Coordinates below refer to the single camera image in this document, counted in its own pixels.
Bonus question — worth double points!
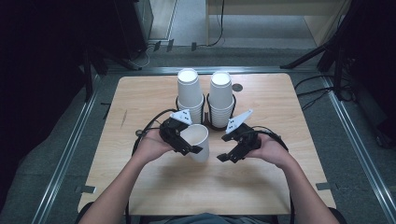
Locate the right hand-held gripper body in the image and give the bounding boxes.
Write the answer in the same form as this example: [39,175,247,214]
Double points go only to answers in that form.
[226,108,262,160]

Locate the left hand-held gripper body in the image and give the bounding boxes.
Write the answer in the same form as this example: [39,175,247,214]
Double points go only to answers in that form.
[159,109,192,156]

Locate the single white paper cup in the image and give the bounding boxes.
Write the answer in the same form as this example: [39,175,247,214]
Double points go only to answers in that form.
[180,123,210,163]

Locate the black wire cup holder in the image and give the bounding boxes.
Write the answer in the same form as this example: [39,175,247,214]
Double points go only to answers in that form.
[175,92,236,132]

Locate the stack of white paper cups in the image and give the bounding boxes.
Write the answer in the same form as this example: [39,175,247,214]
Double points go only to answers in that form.
[207,72,235,129]
[177,68,205,125]

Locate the person's left hand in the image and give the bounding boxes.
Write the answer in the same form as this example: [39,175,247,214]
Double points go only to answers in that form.
[132,128,176,166]

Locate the person's right hand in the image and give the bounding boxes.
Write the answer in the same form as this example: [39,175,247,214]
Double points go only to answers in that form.
[246,133,295,171]

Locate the person's grey shirt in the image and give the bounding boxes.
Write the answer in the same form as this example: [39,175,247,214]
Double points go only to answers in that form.
[155,212,261,224]

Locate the person's dark pants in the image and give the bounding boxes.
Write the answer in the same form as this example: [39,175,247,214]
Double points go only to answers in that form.
[75,201,347,224]

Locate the black metal stand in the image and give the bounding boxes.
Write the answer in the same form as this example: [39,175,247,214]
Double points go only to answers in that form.
[81,43,143,103]

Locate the black tripod stand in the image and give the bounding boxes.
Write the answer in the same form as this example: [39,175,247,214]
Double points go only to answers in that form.
[279,0,359,101]

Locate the light wooden panel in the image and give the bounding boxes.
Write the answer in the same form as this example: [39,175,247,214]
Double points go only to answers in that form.
[148,0,178,41]

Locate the black cabinet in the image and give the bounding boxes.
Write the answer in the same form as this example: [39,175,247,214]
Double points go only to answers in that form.
[113,0,154,61]

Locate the dark curtain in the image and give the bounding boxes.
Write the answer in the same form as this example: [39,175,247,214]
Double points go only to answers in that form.
[351,0,396,125]
[0,0,94,206]

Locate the left hand-held gripper cable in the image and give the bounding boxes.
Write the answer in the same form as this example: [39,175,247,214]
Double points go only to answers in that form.
[125,107,179,224]

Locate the hand-held gripper cable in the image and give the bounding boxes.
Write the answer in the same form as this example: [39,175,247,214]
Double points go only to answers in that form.
[251,125,296,224]
[125,107,179,224]

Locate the right hand-held gripper cable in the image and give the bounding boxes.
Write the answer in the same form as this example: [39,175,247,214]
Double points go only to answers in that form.
[251,125,296,224]

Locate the white floor cable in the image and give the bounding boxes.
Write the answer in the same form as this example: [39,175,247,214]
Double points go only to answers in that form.
[136,43,157,68]

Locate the black floor cable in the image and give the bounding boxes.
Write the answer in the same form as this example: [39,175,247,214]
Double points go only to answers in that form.
[296,87,334,111]
[293,74,334,91]

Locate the metal floor rail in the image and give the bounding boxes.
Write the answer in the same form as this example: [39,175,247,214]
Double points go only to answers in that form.
[31,74,101,224]
[320,76,396,224]

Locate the black hanging cable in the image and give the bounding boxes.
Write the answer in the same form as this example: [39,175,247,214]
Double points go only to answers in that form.
[206,0,226,48]

